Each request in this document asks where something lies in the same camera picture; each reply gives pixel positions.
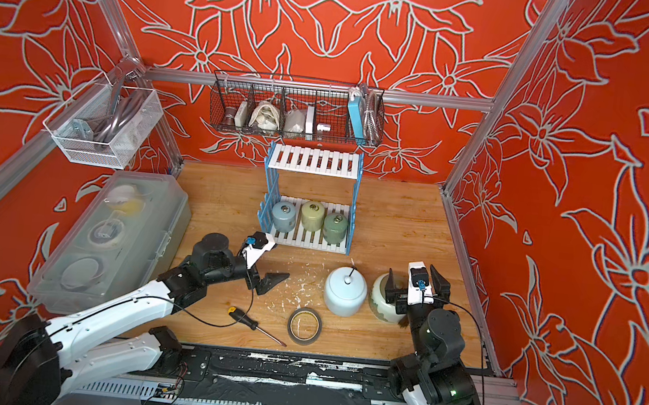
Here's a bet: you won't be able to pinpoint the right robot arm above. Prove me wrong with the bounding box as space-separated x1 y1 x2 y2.
385 261 485 405

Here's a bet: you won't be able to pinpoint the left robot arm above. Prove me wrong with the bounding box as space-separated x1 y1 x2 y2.
0 231 288 405

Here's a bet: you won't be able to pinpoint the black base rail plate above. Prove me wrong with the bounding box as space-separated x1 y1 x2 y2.
180 344 408 405

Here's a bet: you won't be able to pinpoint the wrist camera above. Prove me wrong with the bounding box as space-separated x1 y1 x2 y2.
239 231 277 269
407 261 433 296

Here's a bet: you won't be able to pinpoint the blue white two-tier shelf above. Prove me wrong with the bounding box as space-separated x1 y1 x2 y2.
257 142 365 256

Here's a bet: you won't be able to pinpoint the black wire wall basket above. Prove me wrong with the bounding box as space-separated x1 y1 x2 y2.
208 71 386 148

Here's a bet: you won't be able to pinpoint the cream floral tea canister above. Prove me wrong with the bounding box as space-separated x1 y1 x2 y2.
369 272 406 325

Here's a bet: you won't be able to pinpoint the white ceramic tea canister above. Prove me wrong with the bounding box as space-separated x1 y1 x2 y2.
324 266 368 318

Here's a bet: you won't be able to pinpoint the grey hoses in bin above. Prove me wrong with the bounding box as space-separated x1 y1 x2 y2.
90 74 149 147

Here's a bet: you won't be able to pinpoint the translucent plastic storage box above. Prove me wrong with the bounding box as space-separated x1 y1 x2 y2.
28 171 192 315

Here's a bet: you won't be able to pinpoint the small blue-grey tea canister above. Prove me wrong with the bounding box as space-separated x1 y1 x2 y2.
271 200 297 234

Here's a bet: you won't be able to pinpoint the small yellow-green tea canister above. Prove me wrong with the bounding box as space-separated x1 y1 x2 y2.
300 201 327 232

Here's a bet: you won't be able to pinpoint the cream cloth item in basket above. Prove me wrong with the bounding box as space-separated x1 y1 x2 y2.
247 101 282 133

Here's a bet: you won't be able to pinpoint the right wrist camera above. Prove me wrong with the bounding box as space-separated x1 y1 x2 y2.
407 261 433 296

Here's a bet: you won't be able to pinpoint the yellow black screwdriver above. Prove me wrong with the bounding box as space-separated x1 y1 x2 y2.
228 306 287 348

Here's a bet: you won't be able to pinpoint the light blue box in basket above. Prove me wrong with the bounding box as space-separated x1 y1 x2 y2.
348 86 365 145

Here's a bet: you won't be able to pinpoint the small dark green tea canister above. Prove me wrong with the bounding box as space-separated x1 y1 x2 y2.
322 212 349 245

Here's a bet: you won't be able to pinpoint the roll of brown tape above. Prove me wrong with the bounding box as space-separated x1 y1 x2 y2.
287 307 323 346

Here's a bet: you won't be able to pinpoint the clear plastic wall bin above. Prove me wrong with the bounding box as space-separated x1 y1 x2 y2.
43 74 164 170

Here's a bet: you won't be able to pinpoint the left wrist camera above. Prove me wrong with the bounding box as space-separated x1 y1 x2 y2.
239 231 277 269

